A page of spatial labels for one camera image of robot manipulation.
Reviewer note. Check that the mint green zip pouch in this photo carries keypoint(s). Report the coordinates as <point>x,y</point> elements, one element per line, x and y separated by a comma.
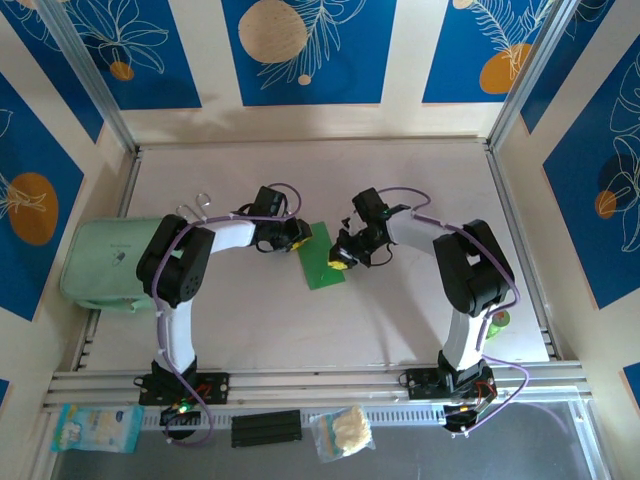
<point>100,260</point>

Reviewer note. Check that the clear bag of crackers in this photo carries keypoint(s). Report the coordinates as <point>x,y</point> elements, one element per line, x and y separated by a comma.
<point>345,432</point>

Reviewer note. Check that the metal tongs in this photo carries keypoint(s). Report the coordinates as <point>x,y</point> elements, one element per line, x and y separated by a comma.
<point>202,200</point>

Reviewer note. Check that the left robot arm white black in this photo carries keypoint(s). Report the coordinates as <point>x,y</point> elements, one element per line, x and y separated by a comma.
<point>177,335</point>

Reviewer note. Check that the aluminium frame post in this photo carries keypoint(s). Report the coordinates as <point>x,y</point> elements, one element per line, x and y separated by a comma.
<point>530,75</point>
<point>85,60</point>

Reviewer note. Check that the blue white snack packet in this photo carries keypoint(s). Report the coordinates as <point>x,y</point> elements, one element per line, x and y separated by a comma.
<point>97,429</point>

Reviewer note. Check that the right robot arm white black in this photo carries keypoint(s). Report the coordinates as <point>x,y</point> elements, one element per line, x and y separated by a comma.
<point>465,335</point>

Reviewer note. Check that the long aluminium frame rail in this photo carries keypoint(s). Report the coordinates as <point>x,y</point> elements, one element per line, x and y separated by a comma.
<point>320,385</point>

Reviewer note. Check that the black ribbed block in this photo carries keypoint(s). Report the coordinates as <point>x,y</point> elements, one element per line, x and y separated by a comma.
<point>267,428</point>

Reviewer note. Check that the green cloth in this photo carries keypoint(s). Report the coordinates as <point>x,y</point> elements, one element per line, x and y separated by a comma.
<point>320,272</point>

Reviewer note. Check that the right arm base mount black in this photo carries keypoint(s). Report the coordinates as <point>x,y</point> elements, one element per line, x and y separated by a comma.
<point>420,382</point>

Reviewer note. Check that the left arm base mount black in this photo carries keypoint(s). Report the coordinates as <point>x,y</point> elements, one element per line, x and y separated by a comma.
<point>215,387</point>

